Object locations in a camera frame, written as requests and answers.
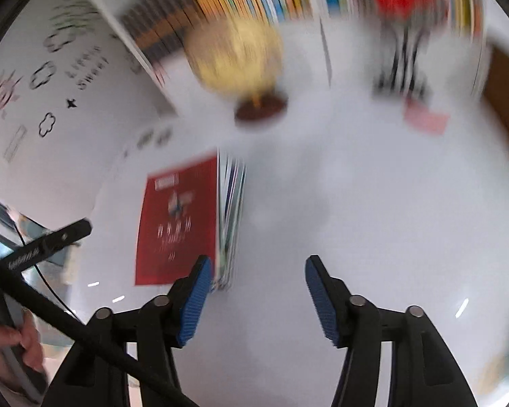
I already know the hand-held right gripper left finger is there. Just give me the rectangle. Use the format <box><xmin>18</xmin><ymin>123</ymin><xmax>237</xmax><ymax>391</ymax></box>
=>
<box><xmin>46</xmin><ymin>255</ymin><xmax>213</xmax><ymax>407</ymax></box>

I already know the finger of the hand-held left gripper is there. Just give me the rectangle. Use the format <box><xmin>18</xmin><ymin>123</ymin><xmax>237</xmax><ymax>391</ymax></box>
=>
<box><xmin>0</xmin><ymin>218</ymin><xmax>93</xmax><ymax>273</ymax></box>

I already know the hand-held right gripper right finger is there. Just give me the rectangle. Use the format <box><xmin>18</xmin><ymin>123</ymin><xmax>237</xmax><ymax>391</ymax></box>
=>
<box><xmin>304</xmin><ymin>254</ymin><xmax>478</xmax><ymax>407</ymax></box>

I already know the red cover book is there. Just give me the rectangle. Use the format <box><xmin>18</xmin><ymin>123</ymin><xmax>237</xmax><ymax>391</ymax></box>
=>
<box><xmin>135</xmin><ymin>156</ymin><xmax>219</xmax><ymax>287</ymax></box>

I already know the pile of picture books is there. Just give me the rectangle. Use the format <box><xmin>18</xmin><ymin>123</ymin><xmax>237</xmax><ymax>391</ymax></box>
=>
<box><xmin>210</xmin><ymin>148</ymin><xmax>247</xmax><ymax>293</ymax></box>

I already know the person's left hand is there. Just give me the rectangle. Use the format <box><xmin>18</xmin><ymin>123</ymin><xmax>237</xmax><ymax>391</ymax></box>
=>
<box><xmin>0</xmin><ymin>311</ymin><xmax>46</xmax><ymax>374</ymax></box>

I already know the red tassel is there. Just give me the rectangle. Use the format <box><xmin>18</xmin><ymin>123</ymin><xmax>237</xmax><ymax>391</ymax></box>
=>
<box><xmin>403</xmin><ymin>97</ymin><xmax>450</xmax><ymax>136</ymax></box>

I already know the row of dark hardcover volumes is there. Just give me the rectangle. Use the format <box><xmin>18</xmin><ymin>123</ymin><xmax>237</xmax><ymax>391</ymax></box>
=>
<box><xmin>119</xmin><ymin>0</ymin><xmax>204</xmax><ymax>66</ymax></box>

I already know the antique yellow desk globe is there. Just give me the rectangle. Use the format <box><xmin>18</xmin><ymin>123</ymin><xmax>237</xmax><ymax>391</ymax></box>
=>
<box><xmin>184</xmin><ymin>19</ymin><xmax>289</xmax><ymax>130</ymax></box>

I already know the white bookshelf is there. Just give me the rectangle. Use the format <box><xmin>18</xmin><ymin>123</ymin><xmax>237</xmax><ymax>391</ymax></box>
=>
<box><xmin>68</xmin><ymin>0</ymin><xmax>493</xmax><ymax>115</ymax></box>

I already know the braided black cable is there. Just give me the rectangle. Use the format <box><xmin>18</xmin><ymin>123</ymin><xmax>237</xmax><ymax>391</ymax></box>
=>
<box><xmin>0</xmin><ymin>249</ymin><xmax>198</xmax><ymax>407</ymax></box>

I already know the cloud outline wall decal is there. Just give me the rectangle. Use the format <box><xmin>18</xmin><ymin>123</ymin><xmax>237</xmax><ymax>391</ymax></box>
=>
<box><xmin>42</xmin><ymin>29</ymin><xmax>76</xmax><ymax>53</ymax></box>
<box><xmin>37</xmin><ymin>112</ymin><xmax>57</xmax><ymax>137</ymax></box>
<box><xmin>29</xmin><ymin>61</ymin><xmax>57</xmax><ymax>91</ymax></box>

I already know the red sun wall decal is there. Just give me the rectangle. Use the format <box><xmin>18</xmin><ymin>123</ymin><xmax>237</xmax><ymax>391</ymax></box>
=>
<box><xmin>0</xmin><ymin>71</ymin><xmax>23</xmax><ymax>125</ymax></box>

